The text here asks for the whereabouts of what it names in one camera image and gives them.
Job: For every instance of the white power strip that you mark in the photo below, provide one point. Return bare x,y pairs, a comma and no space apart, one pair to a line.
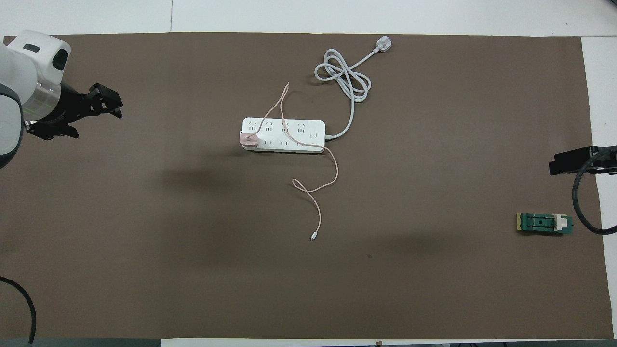
289,137

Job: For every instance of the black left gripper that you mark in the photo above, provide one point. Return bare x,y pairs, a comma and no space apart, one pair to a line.
67,108

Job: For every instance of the brown table mat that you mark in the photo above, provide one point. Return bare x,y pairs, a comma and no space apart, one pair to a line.
385,279

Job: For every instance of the pink charger block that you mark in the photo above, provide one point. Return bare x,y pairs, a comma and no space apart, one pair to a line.
249,140

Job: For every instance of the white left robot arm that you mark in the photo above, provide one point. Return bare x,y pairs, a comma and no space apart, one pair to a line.
29,62

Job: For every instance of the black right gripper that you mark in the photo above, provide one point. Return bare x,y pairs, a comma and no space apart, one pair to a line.
606,159

